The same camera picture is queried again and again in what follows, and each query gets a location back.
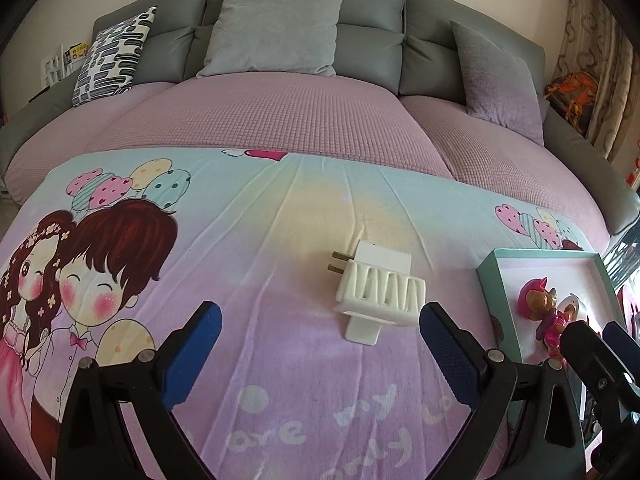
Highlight black metal rack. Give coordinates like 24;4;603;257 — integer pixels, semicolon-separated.
602;232;640;281

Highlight pink round stool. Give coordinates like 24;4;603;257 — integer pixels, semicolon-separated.
617;282;640;332

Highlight grey purple pillow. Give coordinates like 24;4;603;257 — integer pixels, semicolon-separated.
450;20;545;147

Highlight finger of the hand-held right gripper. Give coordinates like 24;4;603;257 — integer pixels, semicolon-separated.
560;320;633;441
602;321;640;378

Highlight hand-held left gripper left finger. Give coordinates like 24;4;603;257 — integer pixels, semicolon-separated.
56;301;222;480

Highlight printed cartoon blanket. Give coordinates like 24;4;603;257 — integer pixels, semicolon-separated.
0;149;608;480

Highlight pink sofa cover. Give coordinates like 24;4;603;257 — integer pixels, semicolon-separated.
10;72;608;211

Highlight grey sofa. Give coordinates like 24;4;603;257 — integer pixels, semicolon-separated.
0;0;640;236

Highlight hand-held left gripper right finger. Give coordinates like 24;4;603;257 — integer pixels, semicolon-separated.
419;302;586;480

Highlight black and white patterned pillow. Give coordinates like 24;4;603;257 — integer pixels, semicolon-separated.
72;6;158;107

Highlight teal cardboard tray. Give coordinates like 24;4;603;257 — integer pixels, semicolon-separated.
476;248;631;441

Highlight light grey pillow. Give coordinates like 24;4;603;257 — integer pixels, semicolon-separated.
196;0;346;79

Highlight orange backpack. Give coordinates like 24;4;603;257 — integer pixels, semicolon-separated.
544;71;599;136

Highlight pink puppy toy figure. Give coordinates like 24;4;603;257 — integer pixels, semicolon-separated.
517;276;576;361

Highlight white plug adapter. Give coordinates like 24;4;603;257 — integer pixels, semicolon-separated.
327;241;427;346

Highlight books with white rack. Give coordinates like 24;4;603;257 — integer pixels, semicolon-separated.
42;42;91;86

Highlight beige patterned curtain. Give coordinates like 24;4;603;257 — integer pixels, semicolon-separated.
555;0;640;161

